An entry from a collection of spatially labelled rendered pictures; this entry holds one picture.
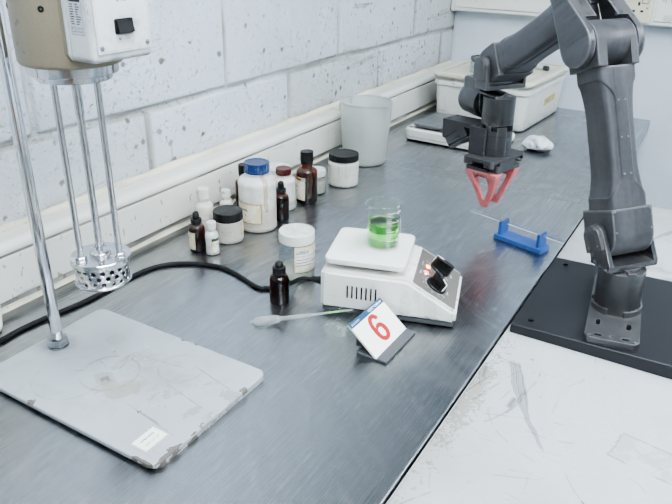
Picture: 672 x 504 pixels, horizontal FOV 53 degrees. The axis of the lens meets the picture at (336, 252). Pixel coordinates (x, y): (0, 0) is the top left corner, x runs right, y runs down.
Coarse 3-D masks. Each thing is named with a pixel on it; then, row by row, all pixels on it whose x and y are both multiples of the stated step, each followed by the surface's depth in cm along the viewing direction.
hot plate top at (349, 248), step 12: (348, 228) 107; (336, 240) 103; (348, 240) 103; (360, 240) 103; (408, 240) 103; (336, 252) 99; (348, 252) 99; (360, 252) 99; (372, 252) 99; (384, 252) 99; (396, 252) 100; (408, 252) 100; (348, 264) 97; (360, 264) 97; (372, 264) 96; (384, 264) 96; (396, 264) 96
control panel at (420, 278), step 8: (424, 256) 104; (432, 256) 106; (424, 264) 102; (416, 272) 99; (424, 272) 100; (432, 272) 102; (456, 272) 106; (416, 280) 97; (424, 280) 98; (448, 280) 102; (456, 280) 104; (424, 288) 96; (448, 288) 100; (456, 288) 102; (440, 296) 97; (448, 296) 98; (456, 296) 100; (448, 304) 96
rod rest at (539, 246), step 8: (504, 224) 125; (496, 232) 126; (504, 232) 126; (512, 232) 127; (544, 232) 121; (504, 240) 125; (512, 240) 123; (520, 240) 123; (528, 240) 123; (536, 240) 124; (544, 240) 121; (528, 248) 121; (536, 248) 120; (544, 248) 121
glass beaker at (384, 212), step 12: (372, 204) 101; (384, 204) 102; (396, 204) 97; (372, 216) 98; (384, 216) 97; (396, 216) 98; (372, 228) 99; (384, 228) 98; (396, 228) 99; (372, 240) 100; (384, 240) 99; (396, 240) 100
